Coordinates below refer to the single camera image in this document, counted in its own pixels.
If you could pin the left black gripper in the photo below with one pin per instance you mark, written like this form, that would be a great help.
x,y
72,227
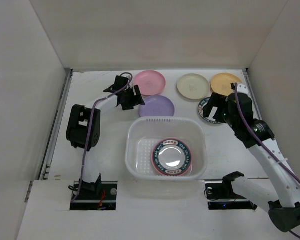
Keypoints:
x,y
137,99

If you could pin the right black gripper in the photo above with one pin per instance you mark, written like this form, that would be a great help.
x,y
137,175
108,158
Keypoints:
x,y
217,105

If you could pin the pink plate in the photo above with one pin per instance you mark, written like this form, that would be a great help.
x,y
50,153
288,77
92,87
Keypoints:
x,y
150,82
156,171

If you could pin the white plate green rim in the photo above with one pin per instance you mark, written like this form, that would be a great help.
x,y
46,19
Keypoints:
x,y
201,105
172,156

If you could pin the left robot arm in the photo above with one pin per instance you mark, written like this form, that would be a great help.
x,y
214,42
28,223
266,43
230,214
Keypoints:
x,y
84,125

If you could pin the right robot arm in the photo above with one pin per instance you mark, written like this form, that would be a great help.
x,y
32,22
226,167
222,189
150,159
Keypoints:
x,y
283,206

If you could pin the white plastic bin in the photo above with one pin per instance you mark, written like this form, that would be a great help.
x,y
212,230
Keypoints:
x,y
166,149

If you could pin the orange plate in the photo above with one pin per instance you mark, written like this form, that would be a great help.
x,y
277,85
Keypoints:
x,y
221,83

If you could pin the purple plate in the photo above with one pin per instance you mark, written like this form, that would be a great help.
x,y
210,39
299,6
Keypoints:
x,y
157,106

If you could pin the cream plate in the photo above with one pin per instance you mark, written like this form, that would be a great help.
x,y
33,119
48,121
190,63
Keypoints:
x,y
193,86

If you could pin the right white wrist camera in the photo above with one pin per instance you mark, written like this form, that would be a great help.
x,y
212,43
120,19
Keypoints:
x,y
239,88

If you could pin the right aluminium rail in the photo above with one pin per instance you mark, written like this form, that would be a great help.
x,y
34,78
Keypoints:
x,y
256,110

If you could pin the aluminium rail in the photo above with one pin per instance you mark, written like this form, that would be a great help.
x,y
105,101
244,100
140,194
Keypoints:
x,y
55,129
256,110

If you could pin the left aluminium rail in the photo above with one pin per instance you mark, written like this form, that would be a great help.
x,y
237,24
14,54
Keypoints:
x,y
55,129

